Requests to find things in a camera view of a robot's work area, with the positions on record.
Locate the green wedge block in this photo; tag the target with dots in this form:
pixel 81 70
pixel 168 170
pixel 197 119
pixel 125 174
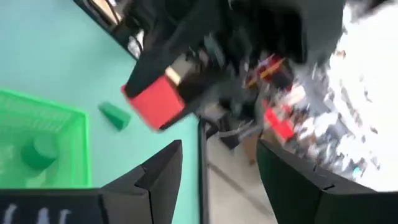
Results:
pixel 116 116

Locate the green plastic basket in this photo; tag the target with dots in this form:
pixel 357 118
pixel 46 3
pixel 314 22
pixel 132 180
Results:
pixel 71 140

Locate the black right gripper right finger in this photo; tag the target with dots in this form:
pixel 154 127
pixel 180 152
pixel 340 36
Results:
pixel 311 199

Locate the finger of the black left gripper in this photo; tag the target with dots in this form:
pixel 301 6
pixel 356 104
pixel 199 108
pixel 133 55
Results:
pixel 196 91
pixel 152 68

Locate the red cylinder block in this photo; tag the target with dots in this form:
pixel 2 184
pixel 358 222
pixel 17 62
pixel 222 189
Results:
pixel 155 104

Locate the light wooden side board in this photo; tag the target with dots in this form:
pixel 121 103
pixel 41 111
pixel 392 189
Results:
pixel 104 9

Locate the green cylinder block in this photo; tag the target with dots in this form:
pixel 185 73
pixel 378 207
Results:
pixel 38 154

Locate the red storage box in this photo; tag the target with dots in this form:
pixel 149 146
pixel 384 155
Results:
pixel 278 124

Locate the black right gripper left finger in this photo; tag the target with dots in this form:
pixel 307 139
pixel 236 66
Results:
pixel 149 193

